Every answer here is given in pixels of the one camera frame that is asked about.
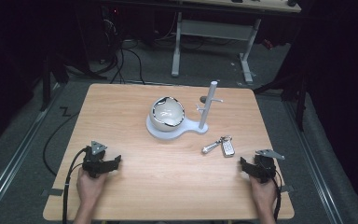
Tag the person's right hand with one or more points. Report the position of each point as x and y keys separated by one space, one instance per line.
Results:
x=263 y=194

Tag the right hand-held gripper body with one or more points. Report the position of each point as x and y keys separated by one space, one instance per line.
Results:
x=265 y=166

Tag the grey tape strip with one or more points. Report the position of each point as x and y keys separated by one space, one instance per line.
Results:
x=287 y=188
x=53 y=192

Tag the white eggshell-shaped bowl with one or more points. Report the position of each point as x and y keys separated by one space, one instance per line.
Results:
x=164 y=119

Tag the metal floor rail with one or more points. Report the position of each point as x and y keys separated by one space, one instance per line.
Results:
x=12 y=160
x=315 y=161

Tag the person's left hand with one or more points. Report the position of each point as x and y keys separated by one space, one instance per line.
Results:
x=90 y=188

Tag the silver key bunch with fob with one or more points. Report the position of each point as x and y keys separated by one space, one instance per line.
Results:
x=227 y=147

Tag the white-framed wooden desk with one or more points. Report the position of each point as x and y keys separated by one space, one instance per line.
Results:
x=217 y=29

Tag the black metal stand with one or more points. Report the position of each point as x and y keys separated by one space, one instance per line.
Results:
x=298 y=93
x=48 y=81

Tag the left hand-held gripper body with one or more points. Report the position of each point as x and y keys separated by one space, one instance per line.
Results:
x=93 y=162

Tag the white key rack stand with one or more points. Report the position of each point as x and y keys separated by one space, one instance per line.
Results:
x=203 y=123

